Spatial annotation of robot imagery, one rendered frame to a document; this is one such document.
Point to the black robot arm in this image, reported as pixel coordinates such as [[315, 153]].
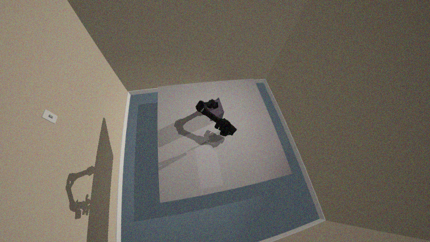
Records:
[[222, 123]]

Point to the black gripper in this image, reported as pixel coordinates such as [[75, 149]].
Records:
[[216, 126]]

